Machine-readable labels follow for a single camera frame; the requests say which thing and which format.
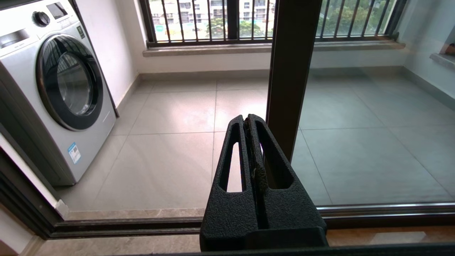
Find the dark balcony window frame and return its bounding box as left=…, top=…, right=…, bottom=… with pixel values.
left=139, top=0, right=408, bottom=48

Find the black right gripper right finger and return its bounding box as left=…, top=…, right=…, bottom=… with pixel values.
left=245, top=114, right=327, bottom=231

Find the dark outer door frame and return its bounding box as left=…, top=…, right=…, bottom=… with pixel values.
left=0, top=123, right=455, bottom=239

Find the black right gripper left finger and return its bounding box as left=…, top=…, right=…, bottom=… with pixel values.
left=200, top=114, right=262, bottom=252

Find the silver front-load washing machine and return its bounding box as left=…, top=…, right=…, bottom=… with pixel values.
left=0, top=0, right=119, bottom=187

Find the black balcony railing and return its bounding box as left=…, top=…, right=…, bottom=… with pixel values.
left=156, top=0, right=391, bottom=42

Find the grey stone balcony sill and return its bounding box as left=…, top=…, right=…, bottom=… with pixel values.
left=143, top=40, right=406, bottom=57

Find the dark framed sliding glass door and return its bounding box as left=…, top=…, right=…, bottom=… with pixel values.
left=266, top=0, right=455, bottom=228

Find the grey stone side sill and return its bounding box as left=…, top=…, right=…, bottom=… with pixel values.
left=429, top=53, right=455, bottom=70

